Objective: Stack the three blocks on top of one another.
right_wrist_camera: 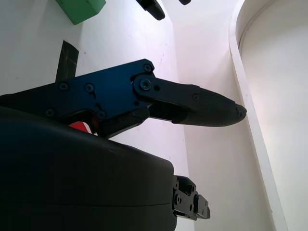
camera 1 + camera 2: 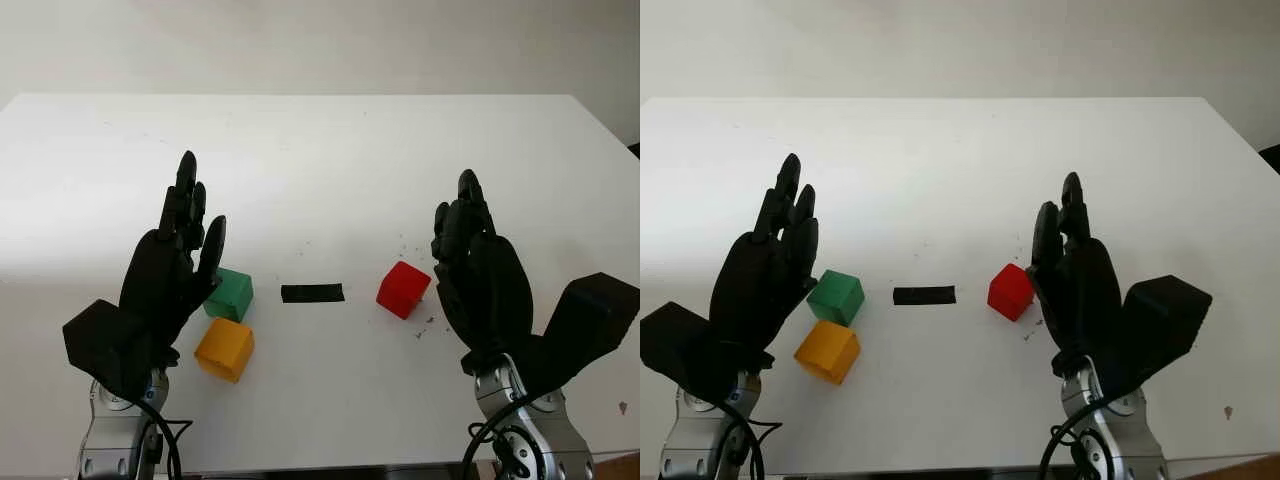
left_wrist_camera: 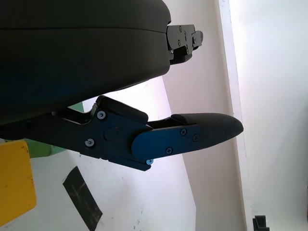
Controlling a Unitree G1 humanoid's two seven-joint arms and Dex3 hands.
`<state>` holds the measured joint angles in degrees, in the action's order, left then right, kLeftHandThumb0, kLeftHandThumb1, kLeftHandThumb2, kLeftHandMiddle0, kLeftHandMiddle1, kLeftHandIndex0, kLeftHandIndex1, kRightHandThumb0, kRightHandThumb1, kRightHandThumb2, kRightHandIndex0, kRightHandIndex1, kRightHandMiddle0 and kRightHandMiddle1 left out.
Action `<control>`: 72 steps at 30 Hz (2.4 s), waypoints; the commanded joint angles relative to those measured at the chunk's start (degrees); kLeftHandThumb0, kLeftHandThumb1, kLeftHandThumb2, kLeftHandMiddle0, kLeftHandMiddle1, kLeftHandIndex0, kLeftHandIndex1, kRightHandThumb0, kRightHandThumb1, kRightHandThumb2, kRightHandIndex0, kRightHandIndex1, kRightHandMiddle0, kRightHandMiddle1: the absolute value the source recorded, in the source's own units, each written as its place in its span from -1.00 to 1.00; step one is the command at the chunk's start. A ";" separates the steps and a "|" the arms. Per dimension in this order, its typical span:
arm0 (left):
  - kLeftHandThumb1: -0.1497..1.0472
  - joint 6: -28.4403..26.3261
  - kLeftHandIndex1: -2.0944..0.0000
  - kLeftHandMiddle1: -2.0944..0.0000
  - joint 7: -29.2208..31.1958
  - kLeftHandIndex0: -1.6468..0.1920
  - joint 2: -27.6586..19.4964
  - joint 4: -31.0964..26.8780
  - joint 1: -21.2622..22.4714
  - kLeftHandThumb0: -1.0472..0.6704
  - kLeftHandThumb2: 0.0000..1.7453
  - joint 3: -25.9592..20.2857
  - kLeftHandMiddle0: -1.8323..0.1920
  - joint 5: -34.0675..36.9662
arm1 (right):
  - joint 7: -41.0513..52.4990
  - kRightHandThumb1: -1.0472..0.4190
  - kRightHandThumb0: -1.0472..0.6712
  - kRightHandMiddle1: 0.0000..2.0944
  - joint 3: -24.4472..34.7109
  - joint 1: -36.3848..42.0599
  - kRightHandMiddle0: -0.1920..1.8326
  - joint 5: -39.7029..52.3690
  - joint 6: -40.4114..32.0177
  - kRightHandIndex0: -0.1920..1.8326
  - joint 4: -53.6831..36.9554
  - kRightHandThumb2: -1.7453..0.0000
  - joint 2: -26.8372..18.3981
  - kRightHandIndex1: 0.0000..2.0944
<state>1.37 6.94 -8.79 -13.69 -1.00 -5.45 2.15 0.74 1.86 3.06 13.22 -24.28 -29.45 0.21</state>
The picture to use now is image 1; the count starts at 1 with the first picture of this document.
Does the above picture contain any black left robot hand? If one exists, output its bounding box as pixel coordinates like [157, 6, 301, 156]
[136, 0, 192, 21]

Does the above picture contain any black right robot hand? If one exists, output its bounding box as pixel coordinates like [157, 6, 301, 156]
[0, 58, 247, 231]

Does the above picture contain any red block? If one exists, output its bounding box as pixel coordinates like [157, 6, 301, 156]
[68, 121, 93, 134]

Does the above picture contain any green block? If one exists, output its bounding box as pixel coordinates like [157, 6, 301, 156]
[55, 0, 107, 25]

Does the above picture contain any black tape marker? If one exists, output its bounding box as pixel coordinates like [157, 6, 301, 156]
[54, 40, 79, 82]

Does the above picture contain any white rounded table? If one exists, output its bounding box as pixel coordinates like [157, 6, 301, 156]
[228, 0, 308, 231]

